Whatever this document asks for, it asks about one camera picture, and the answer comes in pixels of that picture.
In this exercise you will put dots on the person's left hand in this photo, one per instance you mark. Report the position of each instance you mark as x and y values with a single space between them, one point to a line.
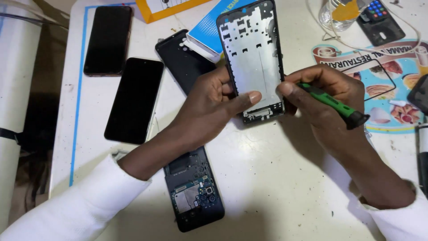
204 100

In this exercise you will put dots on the black keypad phone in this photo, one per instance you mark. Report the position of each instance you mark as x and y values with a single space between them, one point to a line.
379 21

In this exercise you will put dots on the person's right hand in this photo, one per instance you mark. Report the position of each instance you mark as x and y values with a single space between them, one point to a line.
321 103

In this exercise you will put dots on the black phone frame outline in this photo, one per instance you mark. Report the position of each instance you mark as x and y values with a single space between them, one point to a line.
384 72

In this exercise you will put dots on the blue white phone box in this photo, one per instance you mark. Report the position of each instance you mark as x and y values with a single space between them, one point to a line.
209 31

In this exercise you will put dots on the silver phone frame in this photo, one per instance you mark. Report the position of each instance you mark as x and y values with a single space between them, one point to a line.
252 57

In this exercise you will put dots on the opened phone with circuit board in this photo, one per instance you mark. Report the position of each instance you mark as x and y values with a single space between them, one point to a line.
194 197

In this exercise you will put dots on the colourful food print sticker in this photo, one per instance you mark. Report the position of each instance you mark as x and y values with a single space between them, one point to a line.
394 97

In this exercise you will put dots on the white rolled sheet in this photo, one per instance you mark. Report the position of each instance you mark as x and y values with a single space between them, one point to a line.
15 100

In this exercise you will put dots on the orange white box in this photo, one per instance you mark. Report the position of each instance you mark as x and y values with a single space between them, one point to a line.
160 8

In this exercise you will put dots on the black smartphone with copper edge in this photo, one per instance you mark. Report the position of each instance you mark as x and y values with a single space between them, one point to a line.
107 40

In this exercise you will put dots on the black phone back cover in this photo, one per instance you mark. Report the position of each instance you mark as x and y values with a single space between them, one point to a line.
182 63

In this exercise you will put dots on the black white cylindrical tool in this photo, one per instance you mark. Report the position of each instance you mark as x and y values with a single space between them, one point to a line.
423 157

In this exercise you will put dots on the green black screwdriver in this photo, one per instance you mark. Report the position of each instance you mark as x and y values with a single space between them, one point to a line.
334 104

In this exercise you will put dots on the clear plastic bottle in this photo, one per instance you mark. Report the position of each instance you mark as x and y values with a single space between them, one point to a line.
341 13

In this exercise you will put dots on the dark phone at edge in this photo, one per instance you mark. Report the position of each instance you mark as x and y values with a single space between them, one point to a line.
419 95

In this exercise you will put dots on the black smartphone with silver edge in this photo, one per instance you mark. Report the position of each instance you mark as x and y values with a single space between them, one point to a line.
134 100

